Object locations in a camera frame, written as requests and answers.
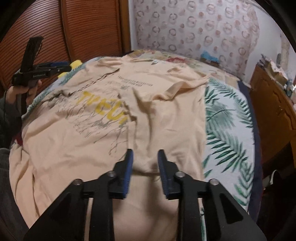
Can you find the cardboard box with blue items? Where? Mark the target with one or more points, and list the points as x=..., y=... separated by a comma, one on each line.
x=210, y=60

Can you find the open cardboard box on cabinet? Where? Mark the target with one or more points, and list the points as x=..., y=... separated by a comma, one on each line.
x=277, y=73

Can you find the wooden sideboard cabinet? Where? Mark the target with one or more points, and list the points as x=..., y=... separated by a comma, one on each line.
x=274, y=113

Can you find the beige tied window curtain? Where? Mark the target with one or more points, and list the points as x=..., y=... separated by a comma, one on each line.
x=285, y=47

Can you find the palm leaf print blanket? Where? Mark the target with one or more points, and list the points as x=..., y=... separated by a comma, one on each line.
x=226, y=138

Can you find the beige printed t-shirt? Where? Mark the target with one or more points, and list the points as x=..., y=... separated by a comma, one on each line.
x=111, y=129

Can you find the brown louvered wardrobe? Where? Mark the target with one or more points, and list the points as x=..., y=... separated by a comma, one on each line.
x=71, y=30

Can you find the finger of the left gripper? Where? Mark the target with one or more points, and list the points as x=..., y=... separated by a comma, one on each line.
x=57, y=64
x=58, y=70

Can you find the dark blue bed sheet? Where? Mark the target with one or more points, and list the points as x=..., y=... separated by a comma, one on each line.
x=257, y=187

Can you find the person's left hand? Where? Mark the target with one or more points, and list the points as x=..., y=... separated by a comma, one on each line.
x=13, y=91

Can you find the pink circle pattern curtain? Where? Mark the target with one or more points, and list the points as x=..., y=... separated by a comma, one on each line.
x=226, y=30

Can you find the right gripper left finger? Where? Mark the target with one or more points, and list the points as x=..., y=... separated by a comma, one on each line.
x=84, y=210

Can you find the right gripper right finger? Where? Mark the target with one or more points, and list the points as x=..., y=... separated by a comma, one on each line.
x=224, y=218

